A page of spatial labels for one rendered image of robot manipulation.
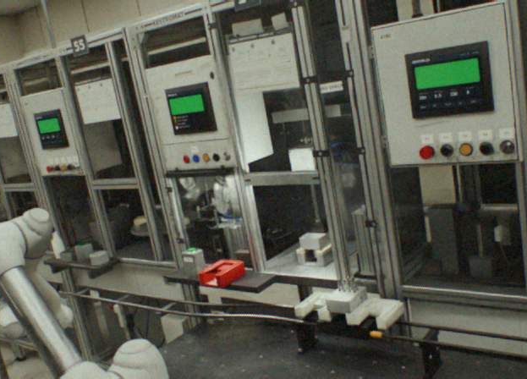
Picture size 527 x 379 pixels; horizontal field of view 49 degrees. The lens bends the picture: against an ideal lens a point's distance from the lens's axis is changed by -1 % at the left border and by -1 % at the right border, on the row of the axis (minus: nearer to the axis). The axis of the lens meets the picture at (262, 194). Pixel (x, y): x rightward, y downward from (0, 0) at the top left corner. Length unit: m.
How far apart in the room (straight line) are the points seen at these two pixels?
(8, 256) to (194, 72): 1.02
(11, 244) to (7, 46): 8.35
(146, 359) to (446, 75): 1.27
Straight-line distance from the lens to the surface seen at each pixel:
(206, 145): 2.45
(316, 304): 2.19
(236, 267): 2.45
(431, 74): 1.85
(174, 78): 2.51
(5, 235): 2.04
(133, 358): 1.94
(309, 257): 2.49
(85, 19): 8.97
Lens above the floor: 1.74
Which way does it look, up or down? 12 degrees down
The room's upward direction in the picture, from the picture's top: 11 degrees counter-clockwise
